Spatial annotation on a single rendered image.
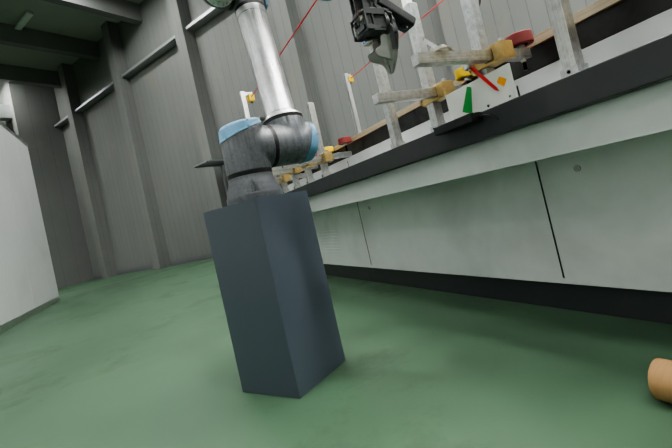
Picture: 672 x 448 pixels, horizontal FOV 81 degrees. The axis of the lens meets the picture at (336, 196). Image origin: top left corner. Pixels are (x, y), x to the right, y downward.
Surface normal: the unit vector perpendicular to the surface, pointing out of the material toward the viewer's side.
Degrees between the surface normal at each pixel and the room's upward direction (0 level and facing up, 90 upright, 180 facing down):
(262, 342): 90
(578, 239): 90
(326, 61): 90
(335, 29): 90
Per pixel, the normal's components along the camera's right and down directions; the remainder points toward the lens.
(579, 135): -0.88, 0.19
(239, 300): -0.55, 0.11
